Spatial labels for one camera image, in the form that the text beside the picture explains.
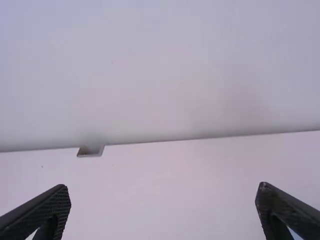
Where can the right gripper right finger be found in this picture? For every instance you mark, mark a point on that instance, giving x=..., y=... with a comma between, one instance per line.
x=280, y=202

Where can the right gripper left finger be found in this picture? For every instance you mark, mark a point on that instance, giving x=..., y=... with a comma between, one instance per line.
x=37, y=207

